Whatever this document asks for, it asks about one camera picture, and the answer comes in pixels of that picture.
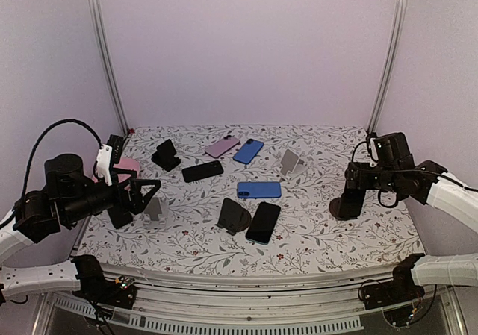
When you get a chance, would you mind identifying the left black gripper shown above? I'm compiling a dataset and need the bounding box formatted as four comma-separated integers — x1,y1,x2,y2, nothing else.
63,167,162,224

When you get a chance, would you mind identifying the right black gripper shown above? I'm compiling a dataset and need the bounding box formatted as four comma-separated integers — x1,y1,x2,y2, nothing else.
347,161,400,192

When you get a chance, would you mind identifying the black phone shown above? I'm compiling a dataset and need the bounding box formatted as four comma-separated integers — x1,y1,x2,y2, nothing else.
107,207,133,229
337,188,366,221

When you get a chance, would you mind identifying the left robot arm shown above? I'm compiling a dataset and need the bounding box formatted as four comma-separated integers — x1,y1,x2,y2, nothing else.
1,154,161,309

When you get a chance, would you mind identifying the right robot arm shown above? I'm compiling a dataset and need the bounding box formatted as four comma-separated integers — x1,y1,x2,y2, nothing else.
329,132,477,302

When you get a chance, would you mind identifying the white silver stand left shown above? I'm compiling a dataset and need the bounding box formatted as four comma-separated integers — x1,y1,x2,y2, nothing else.
143,197,168,228

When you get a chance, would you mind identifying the white silver stand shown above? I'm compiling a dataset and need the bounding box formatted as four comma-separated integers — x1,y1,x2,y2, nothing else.
143,197,168,228
279,148,306,181

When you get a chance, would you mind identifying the black folding phone stand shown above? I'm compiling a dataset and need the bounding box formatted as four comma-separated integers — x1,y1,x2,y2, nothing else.
151,139,181,172

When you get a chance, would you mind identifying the wooden round base stand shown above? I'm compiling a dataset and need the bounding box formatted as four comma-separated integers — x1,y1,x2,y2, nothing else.
329,198,341,219

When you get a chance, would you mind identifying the white silver stand right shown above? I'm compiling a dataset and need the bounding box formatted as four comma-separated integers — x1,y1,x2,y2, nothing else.
279,148,306,181

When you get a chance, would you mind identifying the black phone face down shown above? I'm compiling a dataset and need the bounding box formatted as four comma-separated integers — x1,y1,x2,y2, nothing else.
181,160,223,183

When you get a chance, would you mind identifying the pink phone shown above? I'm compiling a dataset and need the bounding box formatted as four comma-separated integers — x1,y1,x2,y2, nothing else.
205,135,240,159

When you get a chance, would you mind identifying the dark round base stand centre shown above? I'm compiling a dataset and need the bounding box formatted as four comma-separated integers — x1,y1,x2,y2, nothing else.
216,198,252,236

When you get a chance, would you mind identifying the blue phone centre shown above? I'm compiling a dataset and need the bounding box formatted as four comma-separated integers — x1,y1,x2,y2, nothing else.
237,182,282,199

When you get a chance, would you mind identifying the blue phone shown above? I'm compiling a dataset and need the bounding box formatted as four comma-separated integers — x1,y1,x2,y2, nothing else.
233,139,264,165
237,182,282,199

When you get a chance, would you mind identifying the teal phone dark screen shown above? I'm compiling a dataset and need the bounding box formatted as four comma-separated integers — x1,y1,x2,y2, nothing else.
245,202,281,245

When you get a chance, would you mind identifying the blue phone far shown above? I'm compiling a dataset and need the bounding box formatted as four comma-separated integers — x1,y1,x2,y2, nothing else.
233,139,264,165

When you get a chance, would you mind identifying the pink round dish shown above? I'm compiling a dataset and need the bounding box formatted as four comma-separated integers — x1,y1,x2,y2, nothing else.
93,157,140,185

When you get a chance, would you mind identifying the floral table mat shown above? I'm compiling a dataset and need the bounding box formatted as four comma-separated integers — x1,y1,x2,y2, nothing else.
80,125,423,276

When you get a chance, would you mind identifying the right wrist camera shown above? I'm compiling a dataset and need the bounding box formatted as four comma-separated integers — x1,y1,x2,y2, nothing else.
365,133,378,163

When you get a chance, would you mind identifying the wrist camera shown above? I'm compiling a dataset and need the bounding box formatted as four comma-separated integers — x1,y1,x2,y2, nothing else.
365,133,378,163
93,134,125,186

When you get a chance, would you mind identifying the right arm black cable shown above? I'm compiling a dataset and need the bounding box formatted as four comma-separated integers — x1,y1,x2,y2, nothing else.
350,140,400,208

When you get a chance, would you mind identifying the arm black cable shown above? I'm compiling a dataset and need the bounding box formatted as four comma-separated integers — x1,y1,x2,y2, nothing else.
22,118,104,198
350,140,400,208

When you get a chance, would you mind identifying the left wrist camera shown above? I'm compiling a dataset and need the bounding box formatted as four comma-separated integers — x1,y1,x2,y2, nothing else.
93,134,125,186

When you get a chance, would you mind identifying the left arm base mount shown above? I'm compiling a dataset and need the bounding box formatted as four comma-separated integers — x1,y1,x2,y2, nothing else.
71,255,137,310

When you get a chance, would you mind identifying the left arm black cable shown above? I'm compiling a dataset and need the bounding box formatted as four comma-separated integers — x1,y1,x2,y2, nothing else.
22,118,104,198

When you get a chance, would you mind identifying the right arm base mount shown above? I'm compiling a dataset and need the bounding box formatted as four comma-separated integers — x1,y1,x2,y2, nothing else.
357,253,438,329

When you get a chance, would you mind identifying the right aluminium frame post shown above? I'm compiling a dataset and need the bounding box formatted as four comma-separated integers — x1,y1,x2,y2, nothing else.
367,0,408,134

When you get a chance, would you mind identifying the aluminium frame post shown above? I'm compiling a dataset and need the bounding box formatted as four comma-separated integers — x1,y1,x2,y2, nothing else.
367,0,408,134
88,0,129,135

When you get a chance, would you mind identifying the left aluminium frame post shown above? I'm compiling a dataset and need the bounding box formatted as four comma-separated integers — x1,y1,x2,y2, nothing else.
88,0,129,135

